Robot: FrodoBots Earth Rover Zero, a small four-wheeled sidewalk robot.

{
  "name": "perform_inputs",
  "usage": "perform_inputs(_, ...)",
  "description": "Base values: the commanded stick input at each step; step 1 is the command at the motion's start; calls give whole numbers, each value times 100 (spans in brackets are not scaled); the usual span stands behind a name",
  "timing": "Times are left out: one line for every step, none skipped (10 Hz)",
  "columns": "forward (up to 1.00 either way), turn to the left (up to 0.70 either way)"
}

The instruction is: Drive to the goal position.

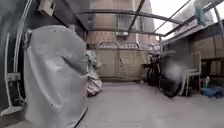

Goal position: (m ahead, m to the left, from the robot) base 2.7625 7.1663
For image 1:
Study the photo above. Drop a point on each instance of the metal double gate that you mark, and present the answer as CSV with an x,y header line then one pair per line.
x,y
118,63

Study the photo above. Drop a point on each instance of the small grey covered object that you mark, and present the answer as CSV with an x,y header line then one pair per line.
x,y
92,80

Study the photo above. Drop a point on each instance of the tan brick building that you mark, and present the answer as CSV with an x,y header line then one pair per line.
x,y
113,23

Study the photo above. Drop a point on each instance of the black bicycle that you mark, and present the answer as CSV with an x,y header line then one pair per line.
x,y
163,78

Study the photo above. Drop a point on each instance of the large grey covered vehicle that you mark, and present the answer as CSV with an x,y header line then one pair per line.
x,y
55,76

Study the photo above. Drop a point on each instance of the blue container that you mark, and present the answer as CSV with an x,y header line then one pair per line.
x,y
212,91

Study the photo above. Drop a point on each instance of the carport roof frame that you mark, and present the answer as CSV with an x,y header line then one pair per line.
x,y
140,20

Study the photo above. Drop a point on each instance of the white pipes on wall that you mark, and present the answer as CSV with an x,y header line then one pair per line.
x,y
191,75

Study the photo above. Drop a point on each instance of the white wall box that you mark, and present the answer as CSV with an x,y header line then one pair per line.
x,y
46,6

